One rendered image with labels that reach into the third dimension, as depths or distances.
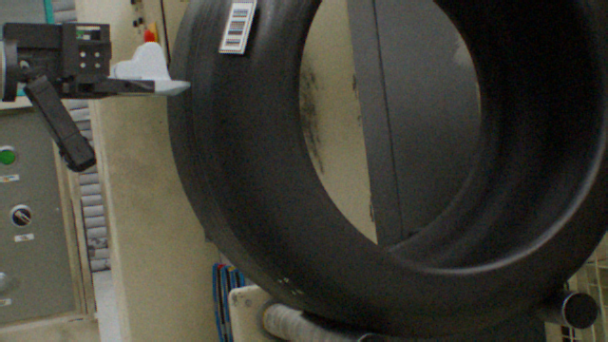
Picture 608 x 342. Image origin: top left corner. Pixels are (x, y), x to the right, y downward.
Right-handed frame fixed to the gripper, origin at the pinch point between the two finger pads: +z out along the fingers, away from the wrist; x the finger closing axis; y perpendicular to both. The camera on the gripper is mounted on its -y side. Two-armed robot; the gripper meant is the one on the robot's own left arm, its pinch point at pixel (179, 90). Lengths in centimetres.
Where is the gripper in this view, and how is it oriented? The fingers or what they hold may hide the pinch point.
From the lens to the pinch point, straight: 137.4
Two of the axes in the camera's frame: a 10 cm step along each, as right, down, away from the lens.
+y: -0.1, -10.0, -0.1
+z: 9.4, -0.2, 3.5
